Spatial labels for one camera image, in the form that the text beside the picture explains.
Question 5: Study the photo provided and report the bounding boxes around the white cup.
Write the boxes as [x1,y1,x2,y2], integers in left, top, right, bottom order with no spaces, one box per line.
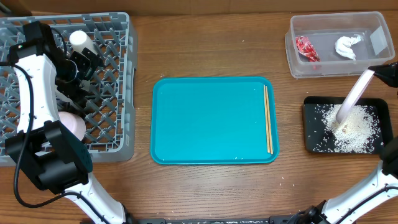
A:
[69,30,97,55]

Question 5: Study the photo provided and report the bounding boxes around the large white plate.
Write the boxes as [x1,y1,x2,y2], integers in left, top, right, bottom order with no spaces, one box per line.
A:
[336,69,374,124]

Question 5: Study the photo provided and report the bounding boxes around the white tissue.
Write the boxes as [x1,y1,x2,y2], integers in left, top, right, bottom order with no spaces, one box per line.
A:
[335,34,363,60]

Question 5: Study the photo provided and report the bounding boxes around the pink bowl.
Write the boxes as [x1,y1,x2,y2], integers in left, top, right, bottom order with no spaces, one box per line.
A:
[58,111,86,141]

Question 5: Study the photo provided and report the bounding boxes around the red snack wrapper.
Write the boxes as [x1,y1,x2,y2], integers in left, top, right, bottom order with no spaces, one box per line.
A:
[295,36,320,62]

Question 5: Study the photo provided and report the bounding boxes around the wooden chopstick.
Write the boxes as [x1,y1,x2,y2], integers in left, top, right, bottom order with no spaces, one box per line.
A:
[264,85,274,155]
[263,85,271,154]

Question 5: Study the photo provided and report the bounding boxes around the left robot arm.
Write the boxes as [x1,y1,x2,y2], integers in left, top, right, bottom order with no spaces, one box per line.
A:
[2,21,134,223]

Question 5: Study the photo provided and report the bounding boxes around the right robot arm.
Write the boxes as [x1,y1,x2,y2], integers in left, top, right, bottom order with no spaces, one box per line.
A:
[289,63,397,224]

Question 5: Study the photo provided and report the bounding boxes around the grey dishwasher rack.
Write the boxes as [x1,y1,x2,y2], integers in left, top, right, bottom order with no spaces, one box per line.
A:
[1,12,137,162]

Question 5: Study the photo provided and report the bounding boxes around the clear plastic bin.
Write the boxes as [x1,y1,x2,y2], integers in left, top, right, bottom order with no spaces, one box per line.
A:
[285,12,396,78]

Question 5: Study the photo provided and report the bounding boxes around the black tray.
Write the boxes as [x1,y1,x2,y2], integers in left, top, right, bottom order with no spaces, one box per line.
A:
[302,96,393,154]

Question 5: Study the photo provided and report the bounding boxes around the pile of rice grains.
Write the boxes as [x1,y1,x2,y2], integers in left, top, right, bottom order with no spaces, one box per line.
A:
[306,104,384,154]

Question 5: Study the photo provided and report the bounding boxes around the teal serving tray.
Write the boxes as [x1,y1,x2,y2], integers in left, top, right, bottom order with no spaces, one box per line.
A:
[150,77,280,165]

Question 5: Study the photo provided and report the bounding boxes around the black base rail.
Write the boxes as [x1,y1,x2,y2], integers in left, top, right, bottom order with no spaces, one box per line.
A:
[136,214,302,224]

